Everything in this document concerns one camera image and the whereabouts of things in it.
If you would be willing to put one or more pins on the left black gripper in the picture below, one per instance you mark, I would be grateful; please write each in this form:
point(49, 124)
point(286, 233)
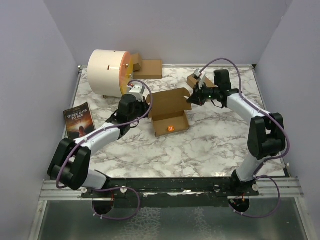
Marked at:
point(144, 104)

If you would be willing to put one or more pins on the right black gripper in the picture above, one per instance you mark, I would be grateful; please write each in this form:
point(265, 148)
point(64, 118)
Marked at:
point(196, 98)

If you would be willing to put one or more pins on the small orange cube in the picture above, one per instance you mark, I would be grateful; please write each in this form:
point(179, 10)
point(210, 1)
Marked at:
point(170, 128)

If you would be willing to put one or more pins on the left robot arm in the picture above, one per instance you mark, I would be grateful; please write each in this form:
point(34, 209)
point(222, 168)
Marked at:
point(71, 160)

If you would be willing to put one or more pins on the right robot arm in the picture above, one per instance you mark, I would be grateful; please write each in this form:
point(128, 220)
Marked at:
point(266, 137)

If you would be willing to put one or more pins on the folded brown cardboard box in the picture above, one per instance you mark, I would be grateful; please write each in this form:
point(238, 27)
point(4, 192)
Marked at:
point(191, 81)

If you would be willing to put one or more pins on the large flat cardboard box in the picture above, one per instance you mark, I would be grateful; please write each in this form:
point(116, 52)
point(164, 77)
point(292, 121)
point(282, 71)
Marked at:
point(151, 70)

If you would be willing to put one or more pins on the small cardboard box at back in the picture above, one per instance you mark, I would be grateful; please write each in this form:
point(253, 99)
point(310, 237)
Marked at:
point(137, 62)

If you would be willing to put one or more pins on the round white drawer cabinet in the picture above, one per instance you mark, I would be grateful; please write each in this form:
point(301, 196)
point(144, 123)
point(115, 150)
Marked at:
point(109, 71)

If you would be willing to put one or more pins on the dark book three days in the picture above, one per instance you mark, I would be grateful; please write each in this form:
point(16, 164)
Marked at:
point(79, 121)

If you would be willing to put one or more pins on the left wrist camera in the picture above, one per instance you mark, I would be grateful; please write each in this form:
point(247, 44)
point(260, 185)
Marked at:
point(137, 90)

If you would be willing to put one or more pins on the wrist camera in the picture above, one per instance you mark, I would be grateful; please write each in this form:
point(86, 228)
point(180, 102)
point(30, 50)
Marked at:
point(200, 77)
point(137, 90)

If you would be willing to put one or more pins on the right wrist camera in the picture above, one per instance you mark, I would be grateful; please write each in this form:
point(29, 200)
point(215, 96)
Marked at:
point(200, 77)

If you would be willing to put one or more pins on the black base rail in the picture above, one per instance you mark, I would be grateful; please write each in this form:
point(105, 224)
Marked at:
point(173, 192)

